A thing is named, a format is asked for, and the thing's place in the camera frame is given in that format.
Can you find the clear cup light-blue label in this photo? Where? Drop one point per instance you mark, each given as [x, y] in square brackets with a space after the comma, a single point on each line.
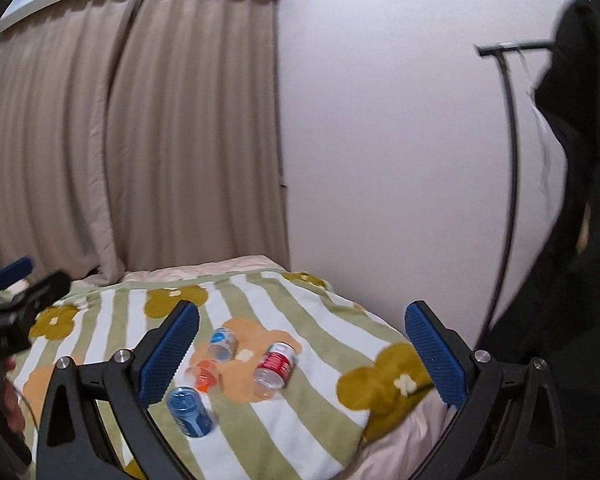
[222, 345]

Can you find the black hanging clothes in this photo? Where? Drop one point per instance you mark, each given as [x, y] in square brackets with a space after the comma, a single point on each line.
[555, 314]

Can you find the left hand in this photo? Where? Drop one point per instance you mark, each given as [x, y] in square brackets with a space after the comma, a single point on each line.
[11, 409]

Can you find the clear cup red label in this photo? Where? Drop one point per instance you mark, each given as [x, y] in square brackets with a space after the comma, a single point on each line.
[274, 369]

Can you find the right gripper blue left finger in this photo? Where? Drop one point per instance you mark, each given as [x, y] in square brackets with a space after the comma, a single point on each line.
[73, 442]

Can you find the striped flower blanket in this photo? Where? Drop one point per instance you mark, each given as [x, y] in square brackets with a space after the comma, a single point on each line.
[359, 404]

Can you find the clear cup orange inside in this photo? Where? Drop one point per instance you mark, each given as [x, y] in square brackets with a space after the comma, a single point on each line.
[205, 376]

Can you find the pink bed sheet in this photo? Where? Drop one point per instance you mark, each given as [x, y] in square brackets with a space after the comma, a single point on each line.
[241, 264]

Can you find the beige curtain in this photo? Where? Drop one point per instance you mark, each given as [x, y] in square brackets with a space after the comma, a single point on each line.
[136, 135]

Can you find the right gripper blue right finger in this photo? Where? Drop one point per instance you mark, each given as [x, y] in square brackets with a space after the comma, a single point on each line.
[507, 424]

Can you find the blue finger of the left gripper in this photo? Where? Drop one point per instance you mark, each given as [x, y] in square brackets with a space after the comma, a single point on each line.
[16, 271]
[43, 294]

